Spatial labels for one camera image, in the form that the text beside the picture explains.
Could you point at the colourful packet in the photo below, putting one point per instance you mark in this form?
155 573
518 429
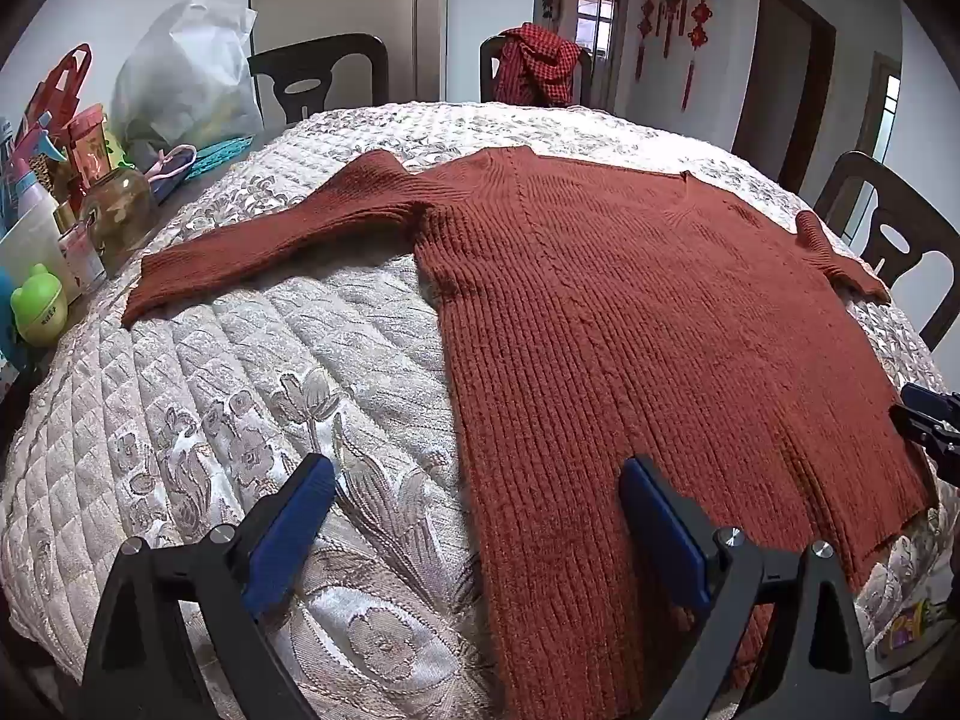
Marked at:
907 626

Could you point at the small cosmetic bottle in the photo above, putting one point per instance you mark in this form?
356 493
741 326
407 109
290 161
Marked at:
79 255

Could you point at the green baby cup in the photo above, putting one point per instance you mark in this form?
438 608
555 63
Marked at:
41 307

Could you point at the white plastic container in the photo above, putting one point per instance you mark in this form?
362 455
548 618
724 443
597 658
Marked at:
30 255

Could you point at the quilted floral table cover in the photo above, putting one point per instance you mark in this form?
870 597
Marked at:
225 390

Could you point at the white spray bottle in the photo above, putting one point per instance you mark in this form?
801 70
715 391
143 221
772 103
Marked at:
34 180

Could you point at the rust red knitted sweater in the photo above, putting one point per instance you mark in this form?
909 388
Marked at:
615 315

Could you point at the white plastic bag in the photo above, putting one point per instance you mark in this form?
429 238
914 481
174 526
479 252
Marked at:
187 75

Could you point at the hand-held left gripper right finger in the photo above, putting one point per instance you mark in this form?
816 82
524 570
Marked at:
664 532

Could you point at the teal woven mat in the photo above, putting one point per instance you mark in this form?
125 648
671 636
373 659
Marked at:
221 154

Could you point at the glass jar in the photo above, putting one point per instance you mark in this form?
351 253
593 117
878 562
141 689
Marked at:
120 217

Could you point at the brown wooden door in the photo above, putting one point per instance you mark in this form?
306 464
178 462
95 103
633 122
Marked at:
780 75

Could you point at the red gift bag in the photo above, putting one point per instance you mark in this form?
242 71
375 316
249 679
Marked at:
56 90

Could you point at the narrow glazed door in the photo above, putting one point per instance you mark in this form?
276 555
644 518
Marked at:
881 105

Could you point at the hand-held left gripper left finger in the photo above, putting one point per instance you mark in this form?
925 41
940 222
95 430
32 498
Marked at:
296 525

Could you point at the red checked garment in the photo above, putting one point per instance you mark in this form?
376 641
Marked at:
536 64

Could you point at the dark wooden chair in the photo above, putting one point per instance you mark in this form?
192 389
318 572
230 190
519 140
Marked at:
915 270
322 67
489 67

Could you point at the open doorway with window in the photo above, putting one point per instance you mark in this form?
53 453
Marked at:
596 7

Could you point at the red knot wall ornament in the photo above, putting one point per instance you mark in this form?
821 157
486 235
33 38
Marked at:
700 7
647 4
673 0

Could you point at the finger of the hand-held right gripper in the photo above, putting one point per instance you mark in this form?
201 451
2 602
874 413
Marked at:
937 446
934 399

